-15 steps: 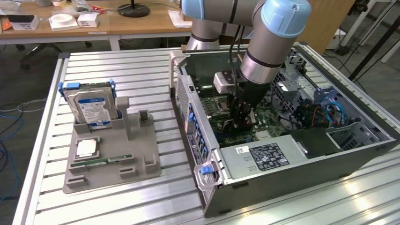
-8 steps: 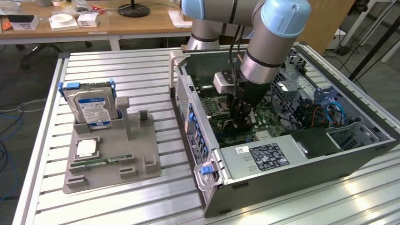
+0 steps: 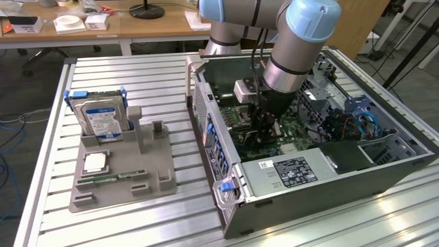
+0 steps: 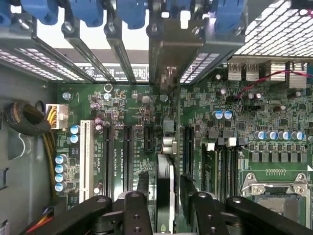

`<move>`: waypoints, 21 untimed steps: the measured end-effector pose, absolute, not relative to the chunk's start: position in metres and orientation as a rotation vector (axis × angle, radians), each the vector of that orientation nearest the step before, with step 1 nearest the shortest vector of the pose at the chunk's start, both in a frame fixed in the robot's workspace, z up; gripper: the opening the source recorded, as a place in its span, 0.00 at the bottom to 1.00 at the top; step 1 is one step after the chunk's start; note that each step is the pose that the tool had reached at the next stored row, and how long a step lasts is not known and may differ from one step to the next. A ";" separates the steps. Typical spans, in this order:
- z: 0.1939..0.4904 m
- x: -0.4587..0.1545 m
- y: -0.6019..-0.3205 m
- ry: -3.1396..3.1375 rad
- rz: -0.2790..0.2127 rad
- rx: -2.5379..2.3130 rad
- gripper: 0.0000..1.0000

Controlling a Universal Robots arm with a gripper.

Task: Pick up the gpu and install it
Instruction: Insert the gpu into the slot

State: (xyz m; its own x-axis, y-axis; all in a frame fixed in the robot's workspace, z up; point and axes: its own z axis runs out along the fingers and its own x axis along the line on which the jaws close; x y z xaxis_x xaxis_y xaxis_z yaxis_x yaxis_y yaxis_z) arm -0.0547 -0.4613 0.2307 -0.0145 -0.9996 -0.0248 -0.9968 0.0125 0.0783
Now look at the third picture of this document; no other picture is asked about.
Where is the green motherboard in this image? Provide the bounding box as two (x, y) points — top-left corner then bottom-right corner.
(213, 89), (321, 163)

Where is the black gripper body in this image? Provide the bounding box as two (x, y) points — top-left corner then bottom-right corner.
(255, 89), (299, 118)

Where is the open grey PC case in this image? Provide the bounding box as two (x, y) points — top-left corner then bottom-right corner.
(184, 45), (439, 239)

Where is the white box black lid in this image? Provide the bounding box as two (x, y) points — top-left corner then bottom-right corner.
(6, 15), (44, 34)

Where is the hard disk in blue caddy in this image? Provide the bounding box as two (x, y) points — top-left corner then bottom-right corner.
(62, 86), (133, 144)

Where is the white pedestal box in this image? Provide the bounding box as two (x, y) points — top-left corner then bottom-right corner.
(356, 30), (381, 56)

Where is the CPU socket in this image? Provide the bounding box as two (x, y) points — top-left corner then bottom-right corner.
(236, 107), (255, 127)

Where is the black stand pole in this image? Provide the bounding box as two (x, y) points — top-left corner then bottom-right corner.
(380, 15), (439, 91)

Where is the blue wire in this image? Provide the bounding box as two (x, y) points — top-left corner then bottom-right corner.
(355, 112), (380, 141)

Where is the black office chair base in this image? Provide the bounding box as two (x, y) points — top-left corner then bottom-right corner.
(16, 45), (102, 77)

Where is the red wire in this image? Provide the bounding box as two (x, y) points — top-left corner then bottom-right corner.
(341, 117), (359, 139)

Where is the grey plastic parts rack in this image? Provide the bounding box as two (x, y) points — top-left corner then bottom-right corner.
(69, 105), (178, 214)

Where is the metal disk bay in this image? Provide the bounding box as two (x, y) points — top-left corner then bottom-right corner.
(297, 74), (347, 121)
(356, 130), (419, 165)

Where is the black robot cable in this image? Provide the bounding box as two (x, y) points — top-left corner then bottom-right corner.
(249, 28), (271, 100)

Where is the green RAM stick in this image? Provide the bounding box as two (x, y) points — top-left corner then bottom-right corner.
(77, 168), (146, 184)

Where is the blue floor cable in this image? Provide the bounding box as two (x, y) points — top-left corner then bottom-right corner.
(0, 126), (28, 222)

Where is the silver power supply unit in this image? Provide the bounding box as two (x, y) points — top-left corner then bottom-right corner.
(239, 151), (339, 198)

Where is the wooden cabinet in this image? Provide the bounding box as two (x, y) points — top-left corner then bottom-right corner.
(320, 0), (392, 59)

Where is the wooden desk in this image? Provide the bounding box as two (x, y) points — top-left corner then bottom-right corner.
(120, 0), (309, 56)
(0, 0), (124, 56)

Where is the silver CPU chip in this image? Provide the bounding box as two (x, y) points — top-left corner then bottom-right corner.
(84, 153), (108, 173)

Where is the white floor cable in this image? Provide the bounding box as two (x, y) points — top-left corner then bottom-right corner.
(0, 108), (52, 125)

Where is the white paper stack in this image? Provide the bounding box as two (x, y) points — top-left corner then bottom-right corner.
(184, 10), (212, 31)

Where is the white table frame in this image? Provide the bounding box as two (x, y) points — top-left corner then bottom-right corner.
(372, 0), (439, 70)

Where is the black lamp base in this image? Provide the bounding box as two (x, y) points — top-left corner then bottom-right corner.
(128, 0), (165, 20)

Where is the orange box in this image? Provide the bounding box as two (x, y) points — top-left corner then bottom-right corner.
(0, 17), (13, 37)

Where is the white square block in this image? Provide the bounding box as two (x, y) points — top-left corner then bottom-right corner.
(53, 14), (88, 36)

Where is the small white box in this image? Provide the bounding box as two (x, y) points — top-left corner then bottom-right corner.
(84, 14), (110, 31)

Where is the clear plastic bag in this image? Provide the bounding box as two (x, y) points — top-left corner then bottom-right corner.
(73, 0), (116, 15)

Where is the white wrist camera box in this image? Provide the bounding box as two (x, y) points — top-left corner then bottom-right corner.
(232, 78), (263, 103)

